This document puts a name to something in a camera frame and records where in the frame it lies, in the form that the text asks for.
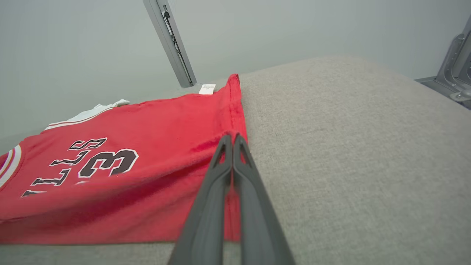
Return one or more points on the grey metal partition post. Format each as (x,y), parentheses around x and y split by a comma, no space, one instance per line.
(162,40)

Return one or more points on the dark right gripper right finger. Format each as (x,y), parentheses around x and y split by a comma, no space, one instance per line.
(257,228)

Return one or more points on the red basketball jersey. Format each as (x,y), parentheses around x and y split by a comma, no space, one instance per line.
(154,191)

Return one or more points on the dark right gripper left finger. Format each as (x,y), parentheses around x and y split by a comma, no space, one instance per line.
(206,221)

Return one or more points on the grey metal bracket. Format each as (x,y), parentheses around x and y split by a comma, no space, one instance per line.
(454,62)

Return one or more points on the grey fabric sofa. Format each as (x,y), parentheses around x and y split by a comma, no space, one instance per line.
(349,165)

